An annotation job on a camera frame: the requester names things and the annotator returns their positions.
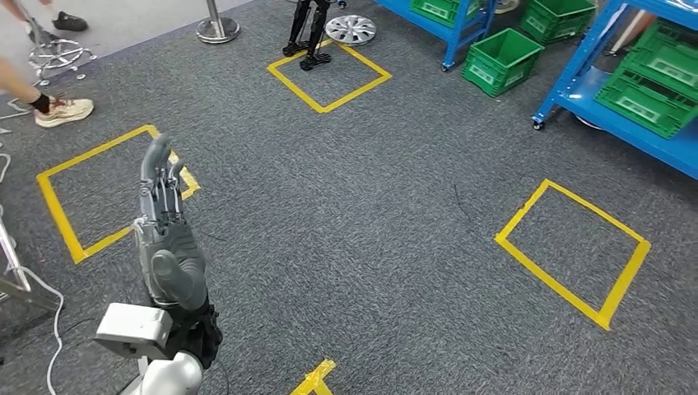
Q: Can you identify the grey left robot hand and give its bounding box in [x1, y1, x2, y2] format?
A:
[132, 133, 209, 312]

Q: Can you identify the stainless steel workbench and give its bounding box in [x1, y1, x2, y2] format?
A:
[0, 215, 62, 313]

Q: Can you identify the yellow floor tape square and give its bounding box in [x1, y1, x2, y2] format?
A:
[495, 179, 651, 331]
[289, 360, 337, 395]
[267, 39, 393, 114]
[36, 123, 202, 266]

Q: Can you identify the chrome office chair base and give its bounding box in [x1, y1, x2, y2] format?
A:
[28, 36, 98, 87]

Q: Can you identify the black bulky object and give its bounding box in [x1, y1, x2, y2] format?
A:
[282, 0, 333, 72]

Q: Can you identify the silver plastic wheel hubcap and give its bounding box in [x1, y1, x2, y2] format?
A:
[325, 14, 377, 46]

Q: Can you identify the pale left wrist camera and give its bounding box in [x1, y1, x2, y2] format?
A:
[93, 302, 175, 361]

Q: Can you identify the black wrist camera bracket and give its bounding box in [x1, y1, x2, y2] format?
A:
[147, 302, 224, 369]

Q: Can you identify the white cable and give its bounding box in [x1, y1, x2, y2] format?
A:
[0, 152, 65, 395]

